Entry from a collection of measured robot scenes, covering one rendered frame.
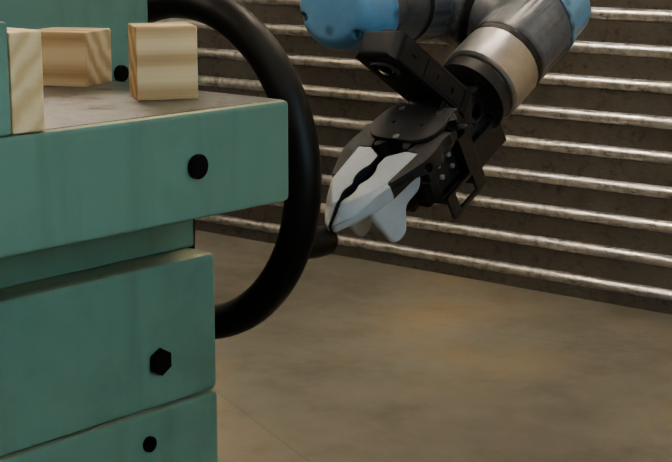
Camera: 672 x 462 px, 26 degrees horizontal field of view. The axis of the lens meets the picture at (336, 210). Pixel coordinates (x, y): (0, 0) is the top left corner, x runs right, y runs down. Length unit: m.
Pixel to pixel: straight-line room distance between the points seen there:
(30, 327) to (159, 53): 0.17
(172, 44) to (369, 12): 0.40
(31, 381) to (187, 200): 0.14
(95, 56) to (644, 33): 2.97
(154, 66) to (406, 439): 2.12
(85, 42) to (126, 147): 0.17
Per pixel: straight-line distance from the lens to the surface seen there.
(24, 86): 0.72
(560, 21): 1.32
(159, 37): 0.85
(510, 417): 3.05
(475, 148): 1.26
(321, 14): 1.24
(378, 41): 1.18
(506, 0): 1.33
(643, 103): 3.84
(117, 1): 1.06
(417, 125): 1.21
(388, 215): 1.18
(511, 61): 1.27
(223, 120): 0.81
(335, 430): 2.96
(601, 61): 3.89
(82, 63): 0.93
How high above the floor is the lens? 1.00
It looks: 11 degrees down
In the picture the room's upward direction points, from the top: straight up
